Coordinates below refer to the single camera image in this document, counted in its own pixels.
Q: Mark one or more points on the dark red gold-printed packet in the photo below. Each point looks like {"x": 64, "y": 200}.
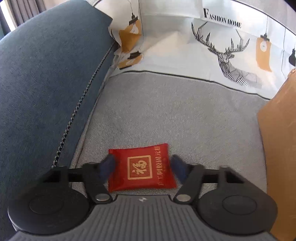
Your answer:
{"x": 140, "y": 170}

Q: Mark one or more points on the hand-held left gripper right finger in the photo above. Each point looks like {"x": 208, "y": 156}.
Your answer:
{"x": 178, "y": 166}

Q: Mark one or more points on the grey curtain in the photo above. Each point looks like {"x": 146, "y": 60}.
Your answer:
{"x": 20, "y": 11}

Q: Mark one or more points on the grey printed sofa cover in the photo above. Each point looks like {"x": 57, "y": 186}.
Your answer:
{"x": 161, "y": 104}

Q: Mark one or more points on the cardboard box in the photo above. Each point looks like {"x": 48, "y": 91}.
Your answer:
{"x": 282, "y": 139}

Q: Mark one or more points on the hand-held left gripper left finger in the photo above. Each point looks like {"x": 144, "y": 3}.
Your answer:
{"x": 107, "y": 165}

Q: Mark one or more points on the dark blue cushion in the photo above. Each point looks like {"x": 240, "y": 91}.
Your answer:
{"x": 46, "y": 69}

